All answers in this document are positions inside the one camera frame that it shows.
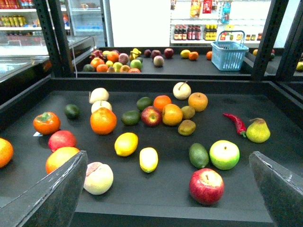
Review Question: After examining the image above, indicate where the white pear front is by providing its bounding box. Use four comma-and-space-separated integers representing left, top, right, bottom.
91, 100, 112, 113

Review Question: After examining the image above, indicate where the glass freezer chest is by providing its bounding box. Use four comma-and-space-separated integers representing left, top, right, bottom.
0, 34, 97, 80

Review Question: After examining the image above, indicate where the yellow green pear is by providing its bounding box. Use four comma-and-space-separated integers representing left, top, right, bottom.
246, 118, 271, 143

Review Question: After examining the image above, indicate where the drinks shelf left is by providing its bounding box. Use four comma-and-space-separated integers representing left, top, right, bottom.
0, 0, 71, 36

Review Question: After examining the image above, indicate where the white price tag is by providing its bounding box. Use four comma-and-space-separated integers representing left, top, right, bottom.
33, 131, 43, 137

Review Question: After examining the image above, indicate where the white round pear back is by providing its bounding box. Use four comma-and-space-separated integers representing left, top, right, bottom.
173, 81, 191, 100

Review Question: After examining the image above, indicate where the orange grapefruit front left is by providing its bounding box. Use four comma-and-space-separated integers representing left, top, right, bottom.
45, 147, 80, 174

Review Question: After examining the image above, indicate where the small orange tangerine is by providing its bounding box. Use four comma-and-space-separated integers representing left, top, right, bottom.
153, 95, 172, 112

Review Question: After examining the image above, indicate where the orange fruit far left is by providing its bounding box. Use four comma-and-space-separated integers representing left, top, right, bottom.
0, 138, 14, 168

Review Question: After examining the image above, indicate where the brown kiwi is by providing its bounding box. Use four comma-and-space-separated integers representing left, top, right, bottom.
178, 120, 196, 136
181, 105, 196, 120

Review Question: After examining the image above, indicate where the pale peach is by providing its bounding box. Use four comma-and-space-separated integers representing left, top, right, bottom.
83, 162, 114, 195

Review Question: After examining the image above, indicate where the large red apple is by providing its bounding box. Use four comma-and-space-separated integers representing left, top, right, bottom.
189, 168, 224, 206

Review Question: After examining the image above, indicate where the green avocado near apple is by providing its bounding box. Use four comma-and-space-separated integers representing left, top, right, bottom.
189, 143, 209, 169

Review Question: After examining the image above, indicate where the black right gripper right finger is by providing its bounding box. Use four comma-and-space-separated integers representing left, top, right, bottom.
249, 151, 303, 227

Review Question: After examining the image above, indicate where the black shelf post right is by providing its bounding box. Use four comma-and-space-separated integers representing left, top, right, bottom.
250, 0, 288, 81

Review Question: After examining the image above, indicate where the orange persimmon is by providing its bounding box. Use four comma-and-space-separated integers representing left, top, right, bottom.
33, 112, 61, 135

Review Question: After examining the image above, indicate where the brown kiwi front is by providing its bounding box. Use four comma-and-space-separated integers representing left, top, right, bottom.
178, 120, 196, 136

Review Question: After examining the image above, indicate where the small red yellow apple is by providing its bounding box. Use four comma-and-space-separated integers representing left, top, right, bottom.
141, 106, 162, 127

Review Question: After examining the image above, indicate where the large orange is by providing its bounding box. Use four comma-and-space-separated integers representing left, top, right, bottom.
90, 107, 117, 135

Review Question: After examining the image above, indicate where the red chili pepper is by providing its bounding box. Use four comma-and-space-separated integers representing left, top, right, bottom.
223, 113, 246, 138

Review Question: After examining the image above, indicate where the oval yellow lemon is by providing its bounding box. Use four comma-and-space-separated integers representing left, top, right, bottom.
139, 147, 159, 173

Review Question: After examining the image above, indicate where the green lime back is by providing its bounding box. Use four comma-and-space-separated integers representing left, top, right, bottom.
136, 96, 153, 111

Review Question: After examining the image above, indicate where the brown kiwi back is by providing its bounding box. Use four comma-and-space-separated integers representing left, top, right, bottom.
181, 105, 196, 120

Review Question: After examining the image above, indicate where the dark sauce bottles row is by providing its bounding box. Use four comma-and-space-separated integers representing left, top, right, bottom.
172, 24, 218, 41

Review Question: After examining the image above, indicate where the yellow orange fruit centre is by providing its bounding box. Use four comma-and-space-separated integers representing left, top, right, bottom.
162, 104, 183, 126

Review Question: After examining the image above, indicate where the black shelf post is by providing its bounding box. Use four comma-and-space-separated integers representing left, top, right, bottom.
34, 0, 73, 78
250, 0, 288, 81

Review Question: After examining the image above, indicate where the blue shopping basket far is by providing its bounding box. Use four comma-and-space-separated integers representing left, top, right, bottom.
211, 30, 249, 71

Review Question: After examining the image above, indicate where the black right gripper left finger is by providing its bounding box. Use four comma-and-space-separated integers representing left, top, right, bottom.
0, 150, 88, 227

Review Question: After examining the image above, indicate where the black fruit shelf tray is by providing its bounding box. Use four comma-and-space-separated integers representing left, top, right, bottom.
0, 78, 303, 227

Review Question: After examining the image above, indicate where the small dark green lime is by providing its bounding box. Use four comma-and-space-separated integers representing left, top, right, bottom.
64, 104, 80, 120

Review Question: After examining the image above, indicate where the golden round pear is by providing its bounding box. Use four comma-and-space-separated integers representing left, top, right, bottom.
188, 92, 208, 112

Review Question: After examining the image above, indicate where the round yellow lemon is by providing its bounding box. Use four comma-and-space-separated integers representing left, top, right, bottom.
114, 132, 139, 157

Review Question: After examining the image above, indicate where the black shelf post left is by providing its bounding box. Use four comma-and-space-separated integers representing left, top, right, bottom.
34, 0, 73, 78

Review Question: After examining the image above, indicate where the pile of far fruits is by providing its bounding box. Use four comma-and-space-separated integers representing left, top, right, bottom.
83, 48, 212, 73

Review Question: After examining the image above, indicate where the white pear back left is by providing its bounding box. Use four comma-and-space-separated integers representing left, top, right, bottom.
89, 87, 109, 104

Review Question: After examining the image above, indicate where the green apple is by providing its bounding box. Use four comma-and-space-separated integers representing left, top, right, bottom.
209, 140, 240, 170

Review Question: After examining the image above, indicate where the green lime centre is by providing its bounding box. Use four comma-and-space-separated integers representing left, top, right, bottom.
121, 110, 141, 126

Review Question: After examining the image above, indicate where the far black shelf tray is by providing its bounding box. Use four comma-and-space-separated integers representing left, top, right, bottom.
73, 46, 303, 80

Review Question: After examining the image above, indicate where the red peach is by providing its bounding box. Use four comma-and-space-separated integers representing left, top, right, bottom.
48, 130, 77, 152

